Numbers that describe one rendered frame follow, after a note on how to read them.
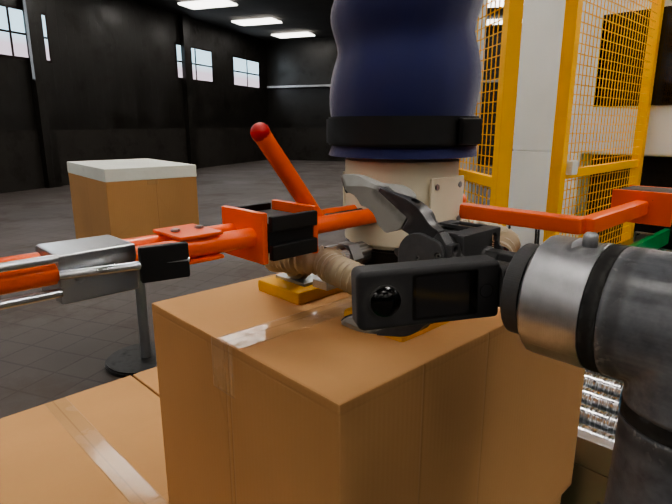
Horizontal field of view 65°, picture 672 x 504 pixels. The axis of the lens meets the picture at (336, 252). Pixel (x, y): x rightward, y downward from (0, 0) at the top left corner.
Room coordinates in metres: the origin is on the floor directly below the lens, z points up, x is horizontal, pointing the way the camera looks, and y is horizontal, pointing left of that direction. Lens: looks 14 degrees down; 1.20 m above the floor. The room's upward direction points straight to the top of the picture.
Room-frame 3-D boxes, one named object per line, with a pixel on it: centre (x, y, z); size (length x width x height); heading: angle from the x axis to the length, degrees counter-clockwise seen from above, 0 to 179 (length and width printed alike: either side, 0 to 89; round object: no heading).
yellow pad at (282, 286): (0.87, -0.03, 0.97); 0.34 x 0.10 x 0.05; 134
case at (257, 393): (0.79, -0.08, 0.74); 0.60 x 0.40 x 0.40; 133
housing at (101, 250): (0.48, 0.23, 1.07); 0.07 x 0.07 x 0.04; 44
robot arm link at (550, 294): (0.37, -0.17, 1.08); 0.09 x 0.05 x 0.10; 134
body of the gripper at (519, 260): (0.43, -0.12, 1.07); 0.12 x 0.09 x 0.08; 44
